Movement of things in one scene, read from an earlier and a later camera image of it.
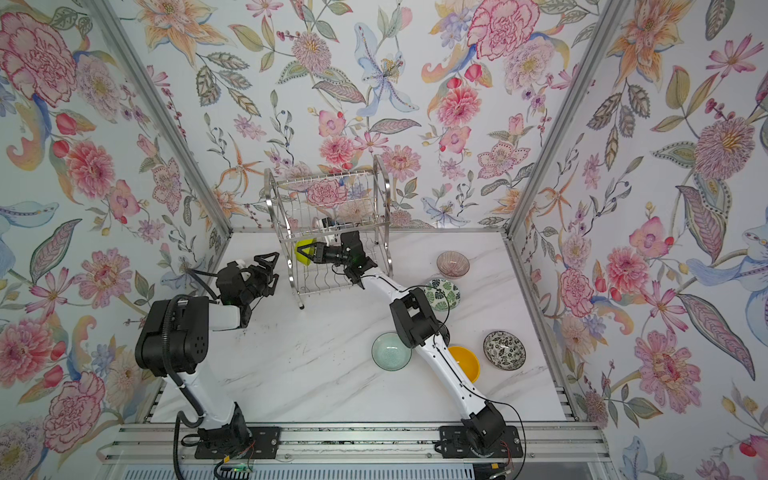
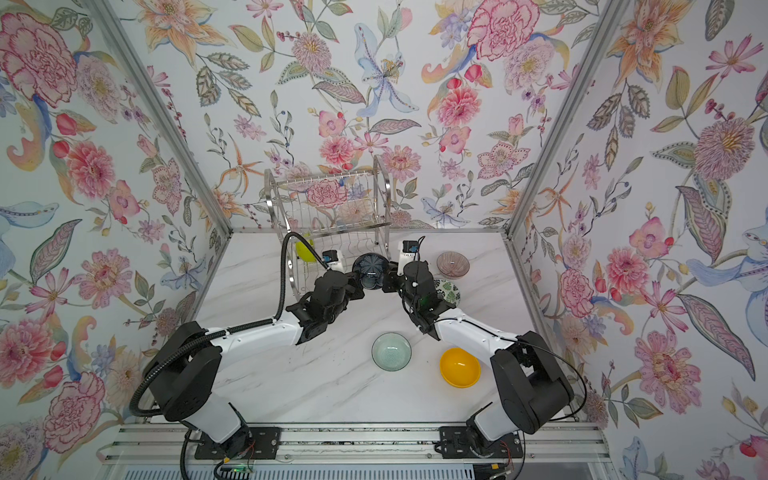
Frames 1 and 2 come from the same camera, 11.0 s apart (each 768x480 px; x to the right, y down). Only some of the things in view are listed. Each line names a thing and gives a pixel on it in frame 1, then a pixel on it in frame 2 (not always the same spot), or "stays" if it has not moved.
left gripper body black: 254,286 to 351,292
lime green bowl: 310,250 stays
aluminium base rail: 175,444 stays
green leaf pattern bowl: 437,300 stays
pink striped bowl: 453,264 stays
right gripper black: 322,254 to 391,280
